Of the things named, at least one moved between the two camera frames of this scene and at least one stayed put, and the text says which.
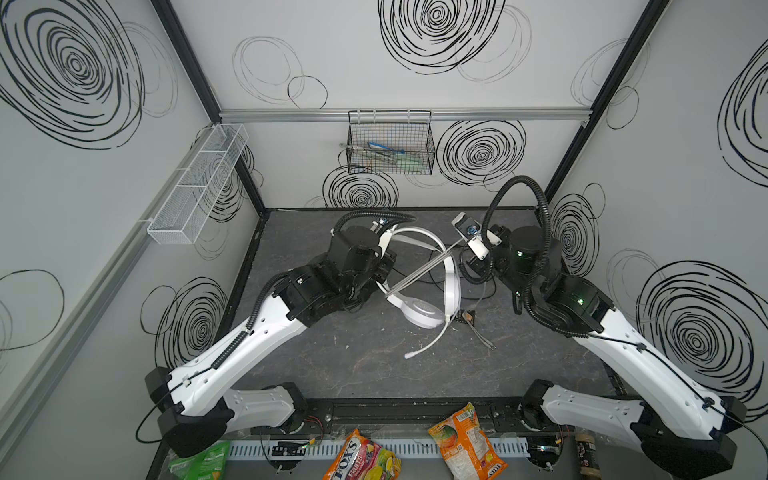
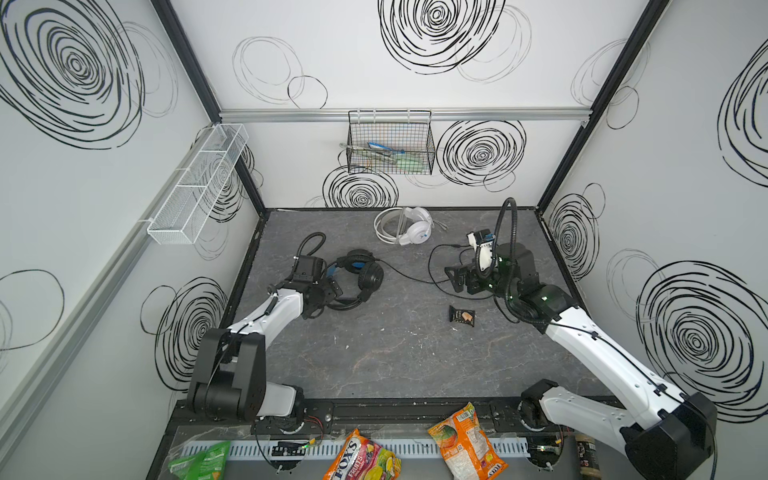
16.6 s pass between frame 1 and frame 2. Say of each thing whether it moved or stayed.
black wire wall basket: stayed
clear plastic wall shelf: stayed
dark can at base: stayed
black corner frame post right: stayed
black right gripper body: moved
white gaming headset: moved
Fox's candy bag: stayed
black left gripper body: moved
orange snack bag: stayed
